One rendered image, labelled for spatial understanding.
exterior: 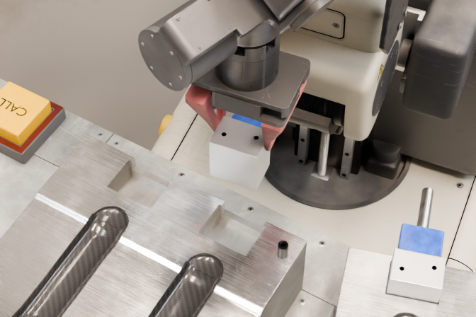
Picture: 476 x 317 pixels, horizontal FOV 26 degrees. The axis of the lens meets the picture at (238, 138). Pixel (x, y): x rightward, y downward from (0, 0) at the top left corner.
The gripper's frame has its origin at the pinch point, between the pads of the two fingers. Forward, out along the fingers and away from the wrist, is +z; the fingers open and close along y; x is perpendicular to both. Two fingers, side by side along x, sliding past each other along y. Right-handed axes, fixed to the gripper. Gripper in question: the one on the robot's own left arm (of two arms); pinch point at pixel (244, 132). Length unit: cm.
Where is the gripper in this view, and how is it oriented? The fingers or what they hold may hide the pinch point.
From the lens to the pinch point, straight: 99.8
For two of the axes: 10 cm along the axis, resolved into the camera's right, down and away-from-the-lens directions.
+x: 3.8, -7.2, 5.9
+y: 9.3, 3.0, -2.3
